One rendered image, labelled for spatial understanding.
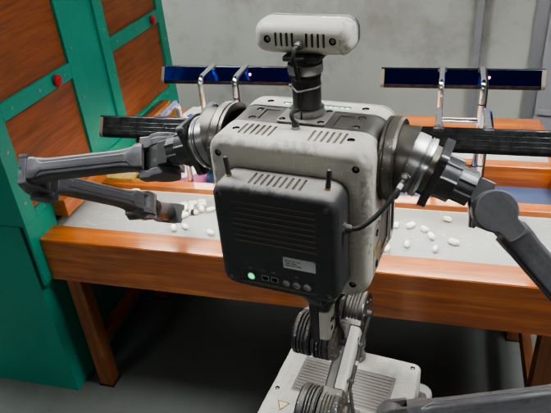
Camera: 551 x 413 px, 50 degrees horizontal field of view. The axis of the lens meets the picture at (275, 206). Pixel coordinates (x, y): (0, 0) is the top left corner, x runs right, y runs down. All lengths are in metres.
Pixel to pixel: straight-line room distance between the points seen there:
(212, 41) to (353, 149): 3.31
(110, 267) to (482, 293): 1.27
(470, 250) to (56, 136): 1.54
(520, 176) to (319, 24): 1.57
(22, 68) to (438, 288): 1.56
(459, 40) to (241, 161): 2.76
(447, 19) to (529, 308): 2.20
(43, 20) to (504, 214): 1.75
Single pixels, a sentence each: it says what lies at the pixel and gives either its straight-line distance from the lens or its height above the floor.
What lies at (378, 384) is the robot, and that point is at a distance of 1.93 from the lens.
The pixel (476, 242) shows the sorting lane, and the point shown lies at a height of 0.74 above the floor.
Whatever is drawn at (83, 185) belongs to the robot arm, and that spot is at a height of 1.16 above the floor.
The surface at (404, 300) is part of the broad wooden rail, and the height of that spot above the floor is 0.66.
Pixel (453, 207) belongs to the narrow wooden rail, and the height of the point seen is 0.76.
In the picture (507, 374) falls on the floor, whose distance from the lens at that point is 2.69.
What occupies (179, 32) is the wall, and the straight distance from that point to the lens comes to 4.43.
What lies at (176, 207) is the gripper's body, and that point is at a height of 0.90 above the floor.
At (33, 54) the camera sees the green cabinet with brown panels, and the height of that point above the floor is 1.36.
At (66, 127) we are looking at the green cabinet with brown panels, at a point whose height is 1.05.
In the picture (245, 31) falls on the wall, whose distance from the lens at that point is 4.17.
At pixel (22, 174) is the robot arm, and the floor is 1.28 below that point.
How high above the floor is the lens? 1.92
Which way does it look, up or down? 32 degrees down
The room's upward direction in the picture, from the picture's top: 5 degrees counter-clockwise
